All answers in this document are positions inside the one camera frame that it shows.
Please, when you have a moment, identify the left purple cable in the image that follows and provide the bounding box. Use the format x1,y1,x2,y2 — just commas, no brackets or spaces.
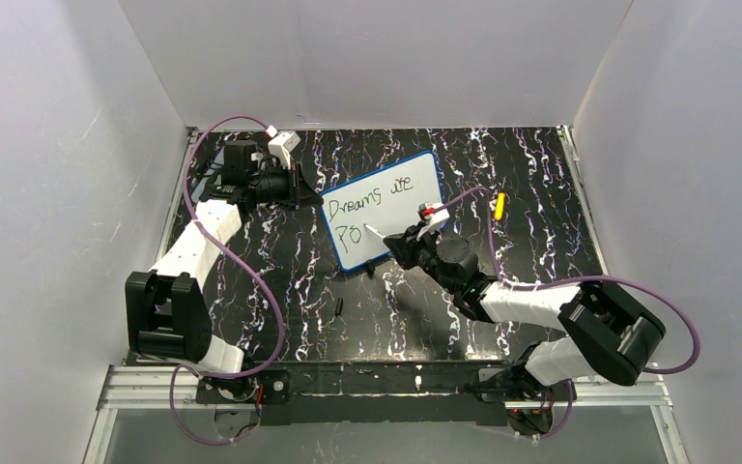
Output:
168,115,288,448

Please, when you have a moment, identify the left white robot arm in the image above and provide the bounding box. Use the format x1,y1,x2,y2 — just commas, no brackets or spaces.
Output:
125,131,323,375

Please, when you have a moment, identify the whiteboard wire stand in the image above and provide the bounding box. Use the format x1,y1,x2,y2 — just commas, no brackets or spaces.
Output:
363,260,377,278

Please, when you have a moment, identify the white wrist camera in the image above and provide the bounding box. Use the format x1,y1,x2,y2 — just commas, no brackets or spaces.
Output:
265,125,301,169
416,203,449,239

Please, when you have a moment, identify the aluminium front rail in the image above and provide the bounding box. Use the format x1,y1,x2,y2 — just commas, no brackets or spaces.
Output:
98,366,673,410

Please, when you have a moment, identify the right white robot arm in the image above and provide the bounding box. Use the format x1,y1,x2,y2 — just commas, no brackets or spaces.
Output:
383,226,667,387

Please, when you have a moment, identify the yellow marker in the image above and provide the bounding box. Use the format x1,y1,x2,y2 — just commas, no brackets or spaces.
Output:
494,192,506,221

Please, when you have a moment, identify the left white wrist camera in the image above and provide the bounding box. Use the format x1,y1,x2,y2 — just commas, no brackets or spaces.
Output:
265,125,301,169

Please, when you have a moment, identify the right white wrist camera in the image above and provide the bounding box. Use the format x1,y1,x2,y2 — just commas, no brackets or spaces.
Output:
416,203,449,239

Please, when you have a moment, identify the blue framed whiteboard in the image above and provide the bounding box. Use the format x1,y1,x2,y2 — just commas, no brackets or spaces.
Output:
321,151,443,272

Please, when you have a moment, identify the black white marker pen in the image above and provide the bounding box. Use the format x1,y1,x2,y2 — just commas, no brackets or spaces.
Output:
363,223,385,240

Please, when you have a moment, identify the purple cable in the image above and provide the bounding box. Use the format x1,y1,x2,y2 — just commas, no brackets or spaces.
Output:
431,187,701,440
168,115,288,448

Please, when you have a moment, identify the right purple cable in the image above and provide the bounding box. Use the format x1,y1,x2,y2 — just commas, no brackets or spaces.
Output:
431,187,701,440

